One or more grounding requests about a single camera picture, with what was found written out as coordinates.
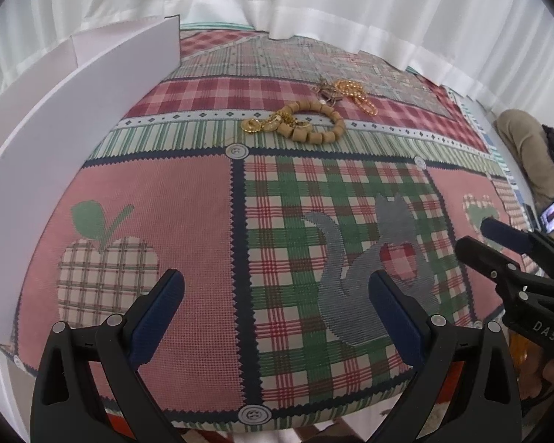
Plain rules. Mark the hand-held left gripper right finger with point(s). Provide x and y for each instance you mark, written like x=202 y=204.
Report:
x=397 y=318

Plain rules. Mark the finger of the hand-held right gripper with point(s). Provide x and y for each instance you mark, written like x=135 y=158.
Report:
x=482 y=254
x=505 y=235

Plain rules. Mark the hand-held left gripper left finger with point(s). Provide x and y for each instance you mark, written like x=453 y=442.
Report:
x=159 y=318

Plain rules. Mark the person's right hand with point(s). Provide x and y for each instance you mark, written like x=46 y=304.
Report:
x=551 y=371

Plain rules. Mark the patchwork plaid blanket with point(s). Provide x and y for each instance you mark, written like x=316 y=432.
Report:
x=189 y=203

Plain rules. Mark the white curtain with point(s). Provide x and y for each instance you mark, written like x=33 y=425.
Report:
x=351 y=0

